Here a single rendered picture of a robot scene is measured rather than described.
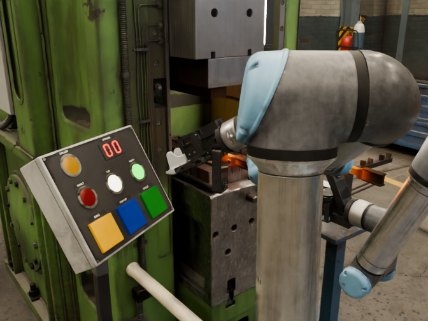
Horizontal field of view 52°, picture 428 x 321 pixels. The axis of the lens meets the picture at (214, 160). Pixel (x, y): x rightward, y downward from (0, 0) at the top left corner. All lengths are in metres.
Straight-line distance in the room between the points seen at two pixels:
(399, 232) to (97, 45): 0.98
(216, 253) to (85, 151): 0.68
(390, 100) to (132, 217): 0.77
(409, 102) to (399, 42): 10.09
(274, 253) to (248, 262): 1.16
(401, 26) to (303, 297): 10.16
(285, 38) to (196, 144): 0.94
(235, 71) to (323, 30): 8.22
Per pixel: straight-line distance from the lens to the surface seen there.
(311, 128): 0.53
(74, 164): 1.09
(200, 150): 1.06
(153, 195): 1.23
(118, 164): 1.19
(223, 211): 1.55
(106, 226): 1.09
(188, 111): 2.02
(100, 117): 1.44
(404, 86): 0.57
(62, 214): 1.06
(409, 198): 1.02
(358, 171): 1.64
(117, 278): 1.66
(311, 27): 9.49
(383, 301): 2.70
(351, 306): 2.61
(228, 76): 1.51
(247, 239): 1.69
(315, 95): 0.52
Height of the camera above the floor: 1.50
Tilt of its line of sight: 18 degrees down
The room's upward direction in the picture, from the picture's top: straight up
